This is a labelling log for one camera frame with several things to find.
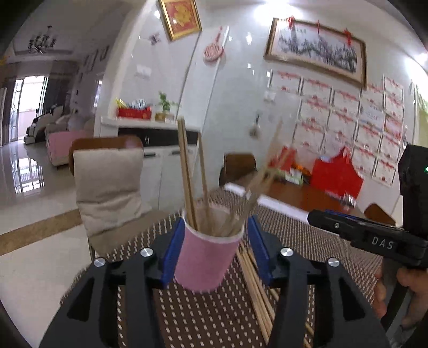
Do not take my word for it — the bunch of wooden chopsticks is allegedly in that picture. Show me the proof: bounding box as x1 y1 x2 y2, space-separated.
177 117 315 348

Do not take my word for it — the round red hanging ornament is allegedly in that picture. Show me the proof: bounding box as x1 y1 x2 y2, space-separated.
203 28 224 63

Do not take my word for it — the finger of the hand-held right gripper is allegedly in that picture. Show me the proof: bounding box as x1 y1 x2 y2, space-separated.
323 209 402 230
308 210 402 241

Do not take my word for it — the person's right hand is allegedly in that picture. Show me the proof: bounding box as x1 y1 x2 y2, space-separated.
373 267 428 332

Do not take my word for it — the sofa with pink blanket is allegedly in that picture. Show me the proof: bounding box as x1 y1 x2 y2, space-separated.
45 114 96 168

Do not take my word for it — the red basket on cabinet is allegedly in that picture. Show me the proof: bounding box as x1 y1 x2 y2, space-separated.
117 106 152 119

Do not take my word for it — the brown wooden dining chair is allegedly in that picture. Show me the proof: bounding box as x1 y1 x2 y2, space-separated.
68 135 144 178
364 204 397 226
219 153 256 188

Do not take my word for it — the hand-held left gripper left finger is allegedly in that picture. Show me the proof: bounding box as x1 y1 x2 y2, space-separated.
39 217 186 348

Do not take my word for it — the red gift bag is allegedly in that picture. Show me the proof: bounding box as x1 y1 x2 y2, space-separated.
311 147 364 199

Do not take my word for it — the black chandelier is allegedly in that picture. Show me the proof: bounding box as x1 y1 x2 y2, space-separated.
27 25 57 54

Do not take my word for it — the pink cup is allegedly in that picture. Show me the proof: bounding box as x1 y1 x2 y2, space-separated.
174 209 244 293

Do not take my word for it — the white sideboard cabinet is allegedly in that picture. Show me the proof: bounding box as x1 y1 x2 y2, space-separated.
100 115 201 215

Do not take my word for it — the red box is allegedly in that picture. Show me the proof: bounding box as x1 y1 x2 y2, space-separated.
277 147 296 169

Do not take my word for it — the green tray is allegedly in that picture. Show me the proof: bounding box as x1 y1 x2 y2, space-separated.
284 169 305 184

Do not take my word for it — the potted green plant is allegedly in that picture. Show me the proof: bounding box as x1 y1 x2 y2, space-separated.
154 92 179 122

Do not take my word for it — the gold framed red picture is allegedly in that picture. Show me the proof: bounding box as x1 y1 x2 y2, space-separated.
158 0 203 41

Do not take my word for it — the brown chair with beige cushion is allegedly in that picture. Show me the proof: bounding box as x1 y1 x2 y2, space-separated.
73 147 168 255

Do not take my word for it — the grey massage chair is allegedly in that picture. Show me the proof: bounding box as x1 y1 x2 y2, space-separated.
24 105 64 144

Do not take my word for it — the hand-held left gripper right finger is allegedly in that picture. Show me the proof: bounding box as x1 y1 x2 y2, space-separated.
247 216 390 348

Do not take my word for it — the green wall poster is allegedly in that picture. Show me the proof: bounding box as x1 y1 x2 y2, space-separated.
415 89 428 114

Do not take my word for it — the brown polka dot tablecloth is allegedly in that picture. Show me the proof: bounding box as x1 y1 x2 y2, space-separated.
60 187 402 348

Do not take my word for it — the hanging grey brush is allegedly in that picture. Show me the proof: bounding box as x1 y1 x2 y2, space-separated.
249 114 263 138

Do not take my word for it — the wall of award certificates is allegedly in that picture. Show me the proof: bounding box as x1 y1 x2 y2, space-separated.
267 69 407 186

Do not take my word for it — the framed plum blossom painting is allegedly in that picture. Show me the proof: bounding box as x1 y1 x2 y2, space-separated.
264 17 367 88

